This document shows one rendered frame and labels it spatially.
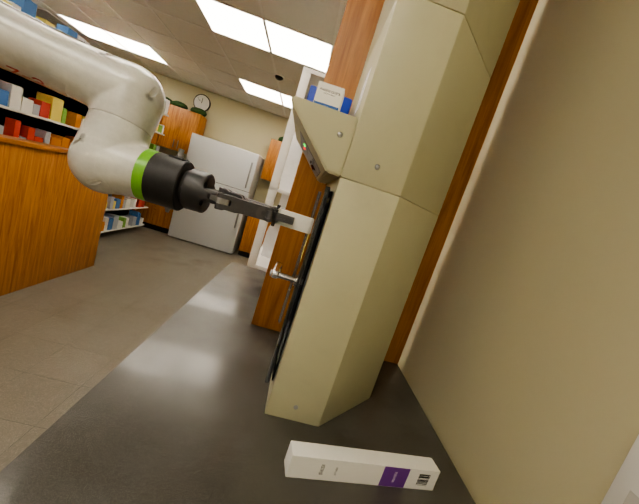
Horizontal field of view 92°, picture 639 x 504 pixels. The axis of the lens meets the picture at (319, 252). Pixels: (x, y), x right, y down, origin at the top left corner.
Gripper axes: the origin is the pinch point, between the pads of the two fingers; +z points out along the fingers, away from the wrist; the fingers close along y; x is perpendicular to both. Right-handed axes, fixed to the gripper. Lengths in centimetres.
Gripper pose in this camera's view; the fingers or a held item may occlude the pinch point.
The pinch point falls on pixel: (294, 221)
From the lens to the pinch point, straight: 58.7
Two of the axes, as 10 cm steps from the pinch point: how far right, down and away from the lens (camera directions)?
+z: 9.5, 2.9, 1.0
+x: -3.0, 9.4, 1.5
